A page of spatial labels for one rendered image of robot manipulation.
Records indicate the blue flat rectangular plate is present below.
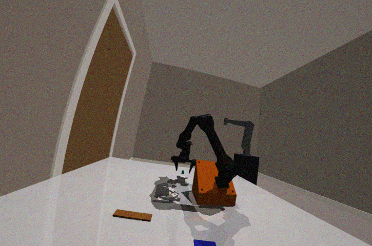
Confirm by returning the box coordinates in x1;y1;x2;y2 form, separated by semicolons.
194;239;216;246

